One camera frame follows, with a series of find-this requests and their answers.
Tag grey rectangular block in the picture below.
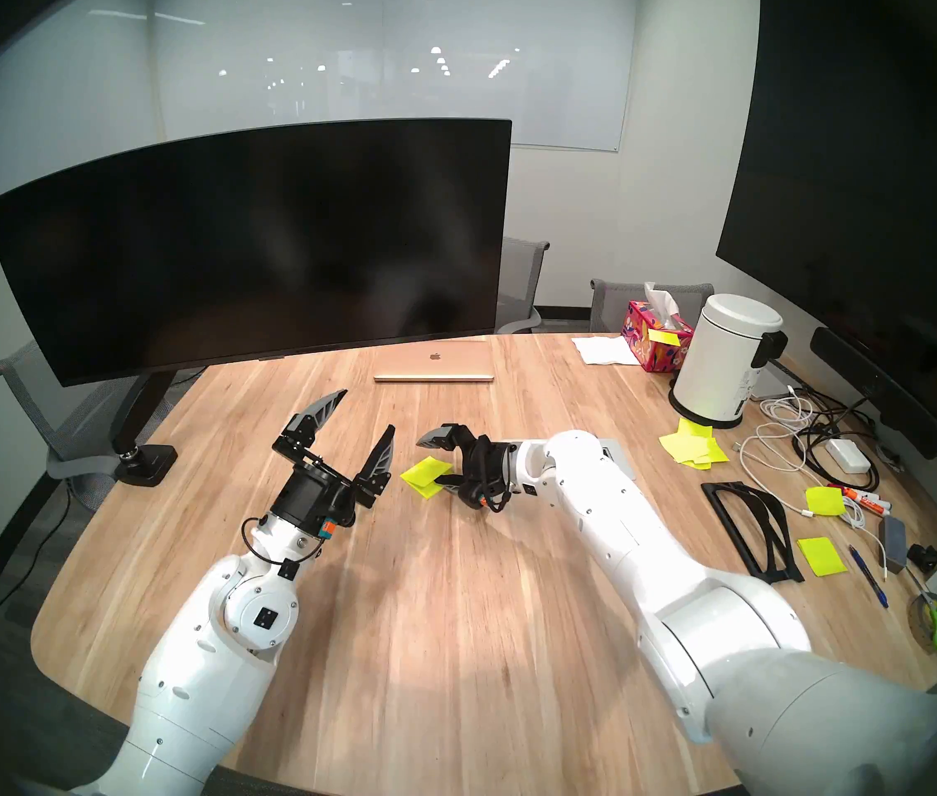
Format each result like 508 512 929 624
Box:
879 517 908 573

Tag white tissue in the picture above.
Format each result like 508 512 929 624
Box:
642 282 682 323

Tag colourful tissue box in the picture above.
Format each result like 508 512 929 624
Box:
621 299 695 374

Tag white charging cable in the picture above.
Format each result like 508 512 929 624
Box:
735 425 888 584

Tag glass wall whiteboard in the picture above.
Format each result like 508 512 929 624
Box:
149 0 642 153

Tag small yellow sticky pad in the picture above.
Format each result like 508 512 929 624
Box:
797 537 849 577

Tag rose gold laptop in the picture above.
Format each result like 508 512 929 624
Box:
373 341 496 384

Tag green handled scissors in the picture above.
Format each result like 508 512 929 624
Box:
908 591 937 650

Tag black frame stand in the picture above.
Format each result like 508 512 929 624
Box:
700 481 805 588

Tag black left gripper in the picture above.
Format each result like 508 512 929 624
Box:
269 390 396 540

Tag white power adapter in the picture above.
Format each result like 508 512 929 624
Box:
825 438 874 473

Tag blue pen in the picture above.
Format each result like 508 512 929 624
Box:
847 544 890 609

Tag grey mesh office chair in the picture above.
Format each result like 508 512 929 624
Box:
588 279 715 334
495 237 550 336
0 338 208 513

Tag large black wall screen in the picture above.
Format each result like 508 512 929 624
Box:
715 0 937 472

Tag orange white marker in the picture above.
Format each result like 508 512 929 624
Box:
831 485 892 513

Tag white pedal bin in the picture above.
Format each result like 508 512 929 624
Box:
669 294 788 429

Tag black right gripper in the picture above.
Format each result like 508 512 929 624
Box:
416 424 519 513

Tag white paper napkin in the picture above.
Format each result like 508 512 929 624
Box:
572 335 642 366

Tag black looped cable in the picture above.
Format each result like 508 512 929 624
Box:
792 384 884 493

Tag yellow sticky note pad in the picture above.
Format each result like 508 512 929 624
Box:
399 456 454 501

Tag black monitor stand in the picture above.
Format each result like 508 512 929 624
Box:
108 371 179 487

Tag white coiled cable bundle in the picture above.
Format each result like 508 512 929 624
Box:
754 395 816 426

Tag loose yellow sticky notes pile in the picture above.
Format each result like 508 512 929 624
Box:
659 417 730 470

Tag curved black monitor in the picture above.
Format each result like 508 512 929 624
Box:
0 119 513 387

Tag grey table socket box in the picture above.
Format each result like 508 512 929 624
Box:
597 438 639 482

